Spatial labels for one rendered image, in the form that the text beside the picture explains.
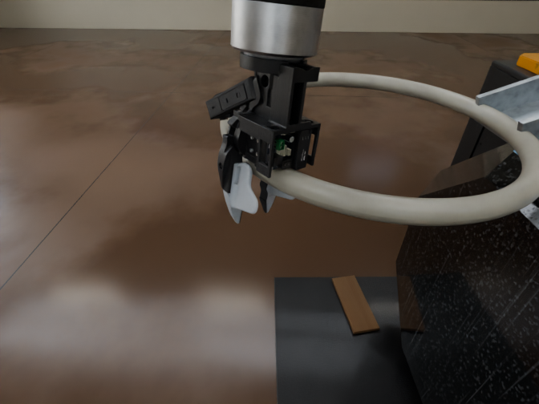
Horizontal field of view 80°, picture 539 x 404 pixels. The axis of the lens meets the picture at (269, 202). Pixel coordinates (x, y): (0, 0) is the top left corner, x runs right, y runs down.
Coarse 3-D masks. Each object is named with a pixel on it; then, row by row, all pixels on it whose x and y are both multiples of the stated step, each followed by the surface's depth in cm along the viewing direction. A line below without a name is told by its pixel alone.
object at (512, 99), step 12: (516, 84) 56; (528, 84) 56; (480, 96) 57; (492, 96) 57; (504, 96) 57; (516, 96) 58; (528, 96) 58; (504, 108) 59; (516, 108) 58; (528, 108) 57; (516, 120) 56; (528, 120) 49; (492, 132) 56
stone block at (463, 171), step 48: (432, 192) 86; (480, 192) 67; (432, 240) 87; (480, 240) 68; (528, 240) 56; (432, 288) 87; (480, 288) 68; (528, 288) 56; (432, 336) 88; (480, 336) 68; (528, 336) 56; (432, 384) 88; (480, 384) 68; (528, 384) 56
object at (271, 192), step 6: (264, 186) 45; (270, 186) 45; (264, 192) 46; (270, 192) 45; (276, 192) 45; (282, 192) 44; (264, 198) 46; (270, 198) 46; (288, 198) 43; (294, 198) 42; (264, 204) 46; (270, 204) 47; (264, 210) 47
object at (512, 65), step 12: (504, 60) 144; (516, 60) 144; (492, 72) 144; (504, 72) 137; (516, 72) 131; (528, 72) 129; (492, 84) 144; (504, 84) 137; (468, 120) 161; (468, 132) 161; (480, 132) 152; (468, 144) 161; (480, 144) 153; (492, 144) 145; (504, 144) 138; (456, 156) 171; (468, 156) 161
